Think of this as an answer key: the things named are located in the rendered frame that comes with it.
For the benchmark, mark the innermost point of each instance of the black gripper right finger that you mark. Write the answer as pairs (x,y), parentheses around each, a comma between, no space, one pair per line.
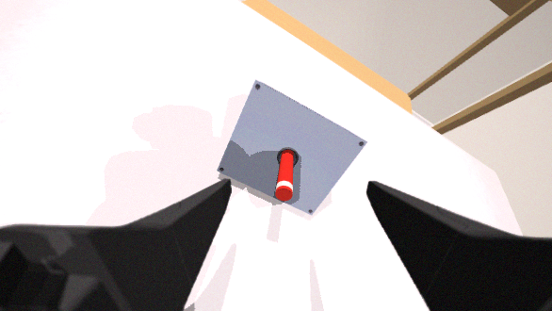
(460,264)

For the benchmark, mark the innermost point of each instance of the grey square plate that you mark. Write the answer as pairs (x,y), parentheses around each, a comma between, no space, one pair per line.
(271,122)

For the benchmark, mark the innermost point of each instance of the red peg with white band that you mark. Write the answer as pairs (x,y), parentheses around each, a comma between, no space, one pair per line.
(284,188)

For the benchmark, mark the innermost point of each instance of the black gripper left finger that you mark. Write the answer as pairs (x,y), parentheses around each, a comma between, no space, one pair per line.
(150,264)

